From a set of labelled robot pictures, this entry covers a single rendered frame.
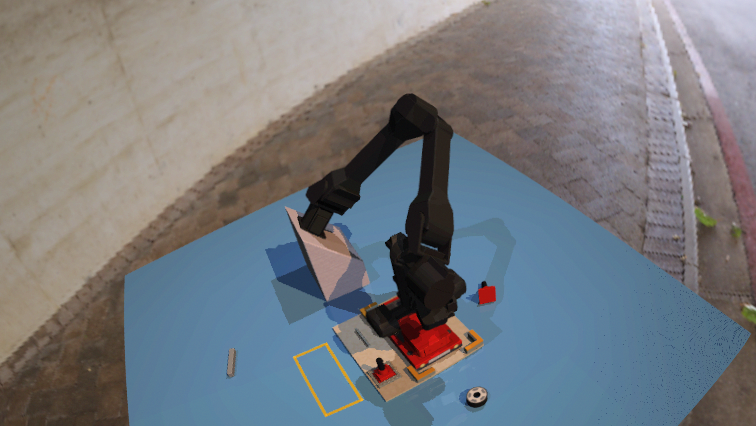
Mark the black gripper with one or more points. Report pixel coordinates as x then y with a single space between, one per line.
384 321

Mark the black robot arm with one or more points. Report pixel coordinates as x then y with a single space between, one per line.
430 216

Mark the tan flat base plate with orange corner posts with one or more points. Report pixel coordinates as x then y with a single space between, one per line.
365 346

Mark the small black toy tyre with grey hub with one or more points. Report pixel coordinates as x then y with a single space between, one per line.
474 402

